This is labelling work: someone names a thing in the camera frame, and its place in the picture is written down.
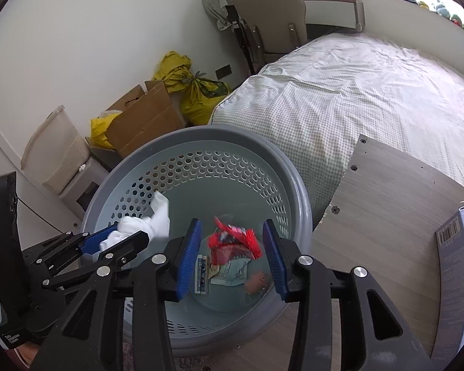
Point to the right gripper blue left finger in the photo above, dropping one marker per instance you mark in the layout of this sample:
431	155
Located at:
187	255

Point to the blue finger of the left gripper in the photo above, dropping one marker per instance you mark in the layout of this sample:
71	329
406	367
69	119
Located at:
91	244
122	253

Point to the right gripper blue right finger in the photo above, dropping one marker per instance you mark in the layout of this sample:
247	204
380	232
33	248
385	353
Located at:
275	256

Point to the red candy wrapper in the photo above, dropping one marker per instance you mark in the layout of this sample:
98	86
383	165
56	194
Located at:
229	242

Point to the white knotted cloth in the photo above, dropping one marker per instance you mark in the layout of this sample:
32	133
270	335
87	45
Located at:
156	226

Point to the green white carton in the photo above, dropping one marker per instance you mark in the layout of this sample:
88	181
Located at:
234	273

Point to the blue playing card box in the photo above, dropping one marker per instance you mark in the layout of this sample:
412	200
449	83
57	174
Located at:
201	271

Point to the pink pig toy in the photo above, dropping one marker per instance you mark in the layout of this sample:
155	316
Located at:
257	284

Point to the grey plastic stool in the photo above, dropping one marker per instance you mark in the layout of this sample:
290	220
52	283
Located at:
81	189

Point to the beige translucent storage bin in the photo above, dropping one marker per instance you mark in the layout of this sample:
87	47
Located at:
55	152

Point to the yellow plastic bag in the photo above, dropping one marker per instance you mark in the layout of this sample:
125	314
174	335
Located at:
98	128

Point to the brown cardboard box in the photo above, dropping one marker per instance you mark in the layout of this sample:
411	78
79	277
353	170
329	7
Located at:
144	116

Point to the yellow sack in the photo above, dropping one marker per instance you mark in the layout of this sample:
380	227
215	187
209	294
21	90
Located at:
199	94

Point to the bed with white sheet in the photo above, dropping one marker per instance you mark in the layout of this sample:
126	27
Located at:
316	102

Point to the grey barcode box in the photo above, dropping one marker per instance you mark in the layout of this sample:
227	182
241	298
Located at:
450	327

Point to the grey upholstered chair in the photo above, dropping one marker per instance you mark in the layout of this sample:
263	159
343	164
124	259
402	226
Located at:
267	30

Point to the white grey desk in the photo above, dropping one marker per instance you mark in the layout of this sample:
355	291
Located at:
338	13

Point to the plush toys on sill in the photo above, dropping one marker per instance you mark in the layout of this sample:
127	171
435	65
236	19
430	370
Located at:
453	13

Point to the black wall socket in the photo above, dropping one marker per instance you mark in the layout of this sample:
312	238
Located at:
223	72

